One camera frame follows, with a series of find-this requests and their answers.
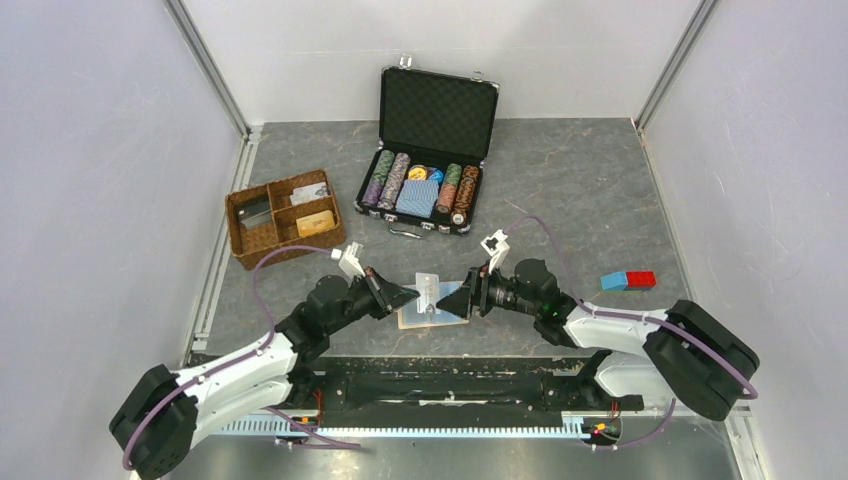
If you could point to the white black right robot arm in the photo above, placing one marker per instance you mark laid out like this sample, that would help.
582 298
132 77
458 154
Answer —
681 352

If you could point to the gold card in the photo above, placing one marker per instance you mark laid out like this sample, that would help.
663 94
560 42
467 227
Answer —
315 223

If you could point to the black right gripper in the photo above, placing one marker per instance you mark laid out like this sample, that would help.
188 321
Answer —
474 293

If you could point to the red toy brick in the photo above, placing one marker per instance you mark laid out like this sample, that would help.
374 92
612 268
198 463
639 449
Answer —
640 280

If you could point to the right aluminium frame post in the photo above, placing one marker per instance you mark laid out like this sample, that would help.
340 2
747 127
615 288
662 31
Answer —
675 62

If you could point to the purple grey chip stack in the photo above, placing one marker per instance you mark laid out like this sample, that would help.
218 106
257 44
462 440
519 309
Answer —
394 181

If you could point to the dark card in basket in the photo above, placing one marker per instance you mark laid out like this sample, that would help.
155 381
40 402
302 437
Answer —
255 212

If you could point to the red green chip stack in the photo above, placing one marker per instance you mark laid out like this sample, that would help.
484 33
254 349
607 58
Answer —
448 188

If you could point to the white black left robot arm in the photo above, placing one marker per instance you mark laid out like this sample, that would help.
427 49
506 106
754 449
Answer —
168 413

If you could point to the brown woven divided basket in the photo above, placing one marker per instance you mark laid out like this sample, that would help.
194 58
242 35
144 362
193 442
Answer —
249 246

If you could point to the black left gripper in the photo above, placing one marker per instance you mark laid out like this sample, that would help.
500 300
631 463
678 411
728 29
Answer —
386 296

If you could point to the aluminium frame post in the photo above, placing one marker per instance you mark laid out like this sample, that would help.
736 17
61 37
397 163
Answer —
675 62
204 58

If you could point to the black poker chip case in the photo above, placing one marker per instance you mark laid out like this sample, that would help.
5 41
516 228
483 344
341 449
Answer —
437 119

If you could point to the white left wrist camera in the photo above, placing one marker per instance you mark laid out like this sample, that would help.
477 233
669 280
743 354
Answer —
348 260

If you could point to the yellow dealer button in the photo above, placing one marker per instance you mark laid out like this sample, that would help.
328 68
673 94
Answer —
417 172

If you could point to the brown orange chip stack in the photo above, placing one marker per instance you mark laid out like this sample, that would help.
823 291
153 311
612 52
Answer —
464 195

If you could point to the blue toy brick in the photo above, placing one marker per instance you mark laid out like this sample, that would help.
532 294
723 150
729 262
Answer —
616 281

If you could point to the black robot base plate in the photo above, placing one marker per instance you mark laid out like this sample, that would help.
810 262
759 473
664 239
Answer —
451 392

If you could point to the white slotted cable duct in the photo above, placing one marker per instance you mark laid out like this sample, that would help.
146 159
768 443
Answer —
266 424

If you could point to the blue playing card deck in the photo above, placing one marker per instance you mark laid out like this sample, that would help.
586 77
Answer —
417 198

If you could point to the purple green chip stack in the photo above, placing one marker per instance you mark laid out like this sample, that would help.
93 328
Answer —
378 177

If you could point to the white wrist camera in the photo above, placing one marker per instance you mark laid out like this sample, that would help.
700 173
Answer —
497 248
348 260

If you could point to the left aluminium frame post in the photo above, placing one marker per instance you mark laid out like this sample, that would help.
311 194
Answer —
204 58

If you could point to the blue dealer button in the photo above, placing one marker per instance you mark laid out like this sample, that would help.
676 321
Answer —
436 175

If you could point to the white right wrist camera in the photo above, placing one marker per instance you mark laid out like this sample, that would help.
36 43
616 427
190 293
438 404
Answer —
497 248

